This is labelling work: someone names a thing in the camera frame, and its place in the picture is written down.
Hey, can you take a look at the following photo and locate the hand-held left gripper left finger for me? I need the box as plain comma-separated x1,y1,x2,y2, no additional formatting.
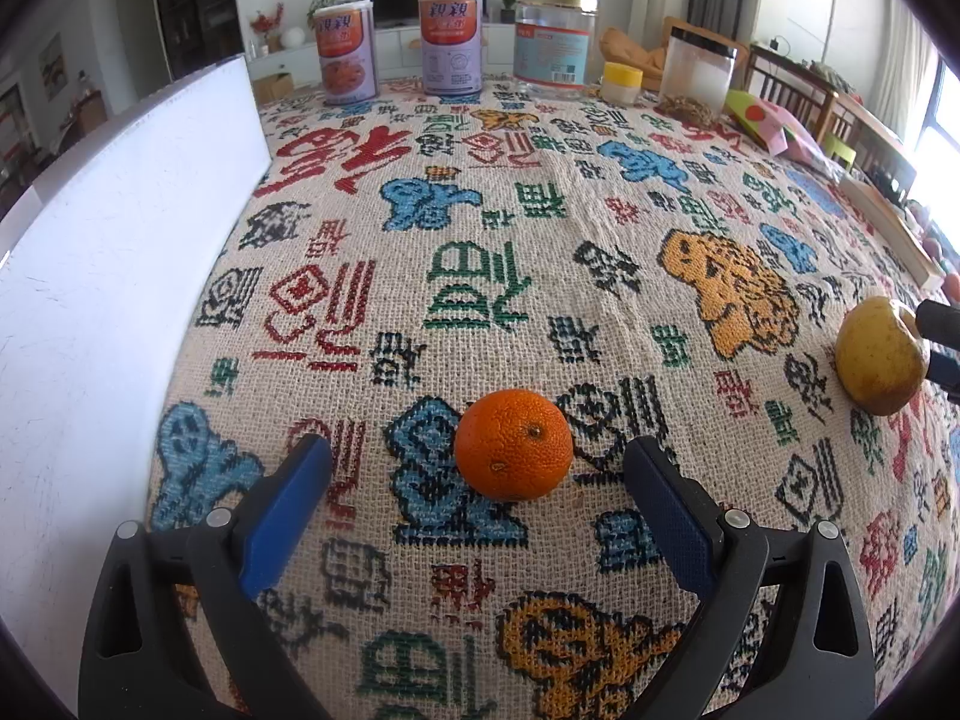
79,433,335,720

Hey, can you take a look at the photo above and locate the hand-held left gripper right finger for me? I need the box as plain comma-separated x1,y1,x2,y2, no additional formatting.
624,435,877,720

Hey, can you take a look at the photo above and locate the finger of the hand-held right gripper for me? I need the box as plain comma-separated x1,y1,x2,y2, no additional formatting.
928,349,960,404
916,298,960,350

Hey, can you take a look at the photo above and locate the yellow pear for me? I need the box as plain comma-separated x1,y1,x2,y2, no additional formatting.
835,296,932,417

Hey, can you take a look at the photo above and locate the orange tangerine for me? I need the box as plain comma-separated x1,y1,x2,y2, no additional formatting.
454,388,575,502

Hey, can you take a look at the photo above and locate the white foam box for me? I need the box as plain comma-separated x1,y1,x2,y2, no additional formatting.
0,54,275,698

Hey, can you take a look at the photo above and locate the orange cover book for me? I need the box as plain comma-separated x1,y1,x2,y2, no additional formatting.
838,172,947,290

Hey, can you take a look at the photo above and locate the wooden slatted bench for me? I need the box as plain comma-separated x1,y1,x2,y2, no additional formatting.
746,45,920,203

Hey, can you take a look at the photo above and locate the colourful snack bag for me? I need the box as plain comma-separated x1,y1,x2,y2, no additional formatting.
724,88,826,166

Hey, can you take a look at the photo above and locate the white sheer curtain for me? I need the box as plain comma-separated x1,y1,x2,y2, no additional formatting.
874,0,938,136

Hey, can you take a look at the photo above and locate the printed woven tablecloth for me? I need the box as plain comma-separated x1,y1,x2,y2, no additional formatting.
146,75,960,720

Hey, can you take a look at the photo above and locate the pile of nuts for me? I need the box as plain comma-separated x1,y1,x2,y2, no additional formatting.
654,94,725,123

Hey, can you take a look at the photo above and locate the clear black lidded jar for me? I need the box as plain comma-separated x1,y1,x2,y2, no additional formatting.
660,26,740,113

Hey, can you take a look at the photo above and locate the small yellow capped jar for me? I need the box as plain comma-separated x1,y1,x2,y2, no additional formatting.
600,62,644,107

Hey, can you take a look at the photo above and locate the orange lounge chair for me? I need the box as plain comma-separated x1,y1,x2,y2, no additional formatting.
600,26,676,91

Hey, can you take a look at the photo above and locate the brown cardboard box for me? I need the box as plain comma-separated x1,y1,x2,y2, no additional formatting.
251,73,295,107

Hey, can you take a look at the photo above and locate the red label can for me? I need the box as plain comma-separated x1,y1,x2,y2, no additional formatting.
311,0,378,106
416,0,485,97

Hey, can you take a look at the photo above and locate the blue label glass jar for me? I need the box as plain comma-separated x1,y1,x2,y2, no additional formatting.
512,0,601,102

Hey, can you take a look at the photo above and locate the white television cabinet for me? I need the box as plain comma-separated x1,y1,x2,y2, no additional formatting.
247,22,518,83

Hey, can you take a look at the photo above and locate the red flower bouquet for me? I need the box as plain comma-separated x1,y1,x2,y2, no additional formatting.
250,4,286,53

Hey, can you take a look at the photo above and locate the dark display cabinet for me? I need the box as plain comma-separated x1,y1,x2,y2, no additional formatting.
150,0,241,80

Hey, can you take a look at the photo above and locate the framed wall picture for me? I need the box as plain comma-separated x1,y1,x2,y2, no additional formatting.
37,34,65,98

